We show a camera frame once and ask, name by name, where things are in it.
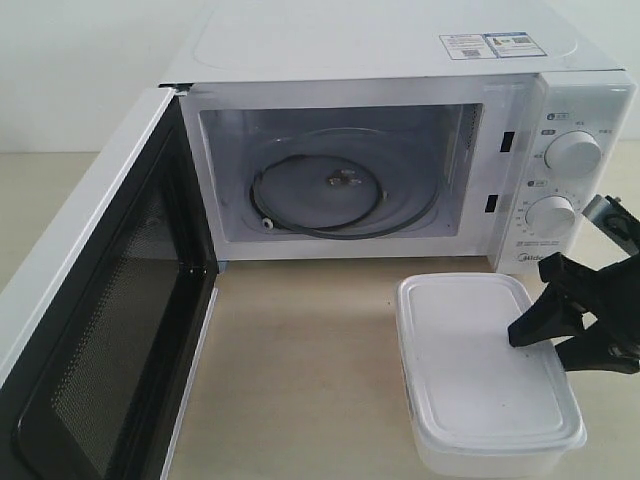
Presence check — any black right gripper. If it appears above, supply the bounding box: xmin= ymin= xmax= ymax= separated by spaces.
xmin=507 ymin=253 xmax=639 ymax=373

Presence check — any white plastic lidded container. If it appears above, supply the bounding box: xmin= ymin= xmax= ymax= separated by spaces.
xmin=395 ymin=273 xmax=587 ymax=479

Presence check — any white microwave door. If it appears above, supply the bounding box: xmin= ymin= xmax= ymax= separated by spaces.
xmin=1 ymin=87 xmax=218 ymax=479

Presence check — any white microwave oven body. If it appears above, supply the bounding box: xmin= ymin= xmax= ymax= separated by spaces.
xmin=160 ymin=1 xmax=636 ymax=274

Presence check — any glass microwave turntable plate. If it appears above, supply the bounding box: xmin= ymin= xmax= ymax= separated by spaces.
xmin=250 ymin=128 xmax=439 ymax=240

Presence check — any lower white control knob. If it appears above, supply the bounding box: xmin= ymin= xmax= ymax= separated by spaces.
xmin=525 ymin=196 xmax=576 ymax=238

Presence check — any white control knob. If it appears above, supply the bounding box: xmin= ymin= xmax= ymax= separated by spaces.
xmin=525 ymin=196 xmax=576 ymax=238
xmin=544 ymin=131 xmax=602 ymax=178

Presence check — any upper white control knob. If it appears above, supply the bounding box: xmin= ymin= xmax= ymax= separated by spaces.
xmin=544 ymin=131 xmax=602 ymax=178

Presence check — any blue white label sticker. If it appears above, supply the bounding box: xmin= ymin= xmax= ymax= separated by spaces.
xmin=439 ymin=32 xmax=546 ymax=60

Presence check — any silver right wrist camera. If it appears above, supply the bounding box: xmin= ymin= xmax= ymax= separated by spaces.
xmin=582 ymin=195 xmax=639 ymax=243

